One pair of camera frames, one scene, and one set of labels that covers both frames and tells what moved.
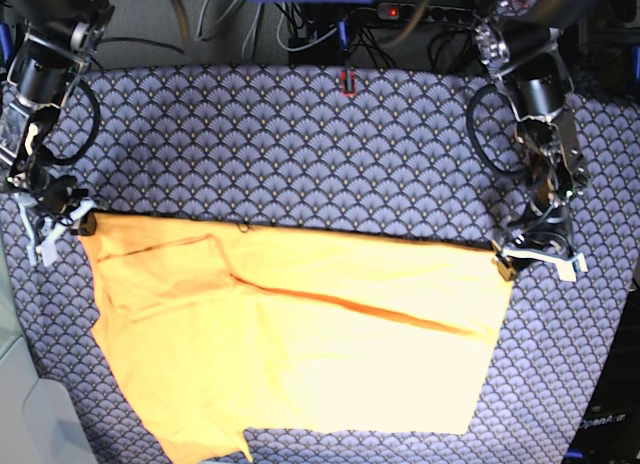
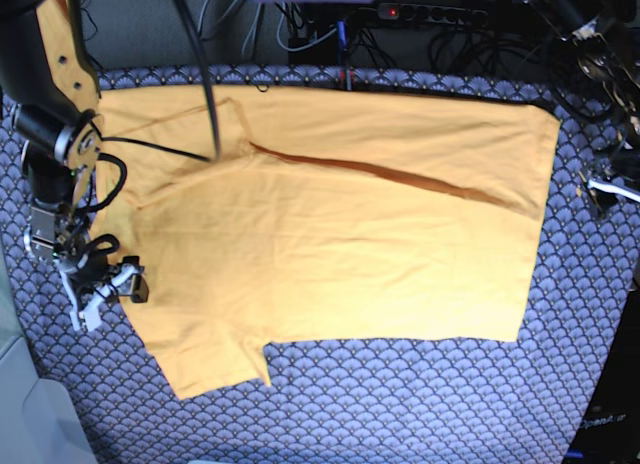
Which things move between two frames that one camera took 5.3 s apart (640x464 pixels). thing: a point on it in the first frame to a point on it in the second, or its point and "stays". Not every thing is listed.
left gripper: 50,204 to 90,281
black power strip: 425,12 stays
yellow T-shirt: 221,325 to 267,218
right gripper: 543,232 to 610,184
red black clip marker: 344,83 stays
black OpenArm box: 611,433 stays
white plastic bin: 40,419 stays
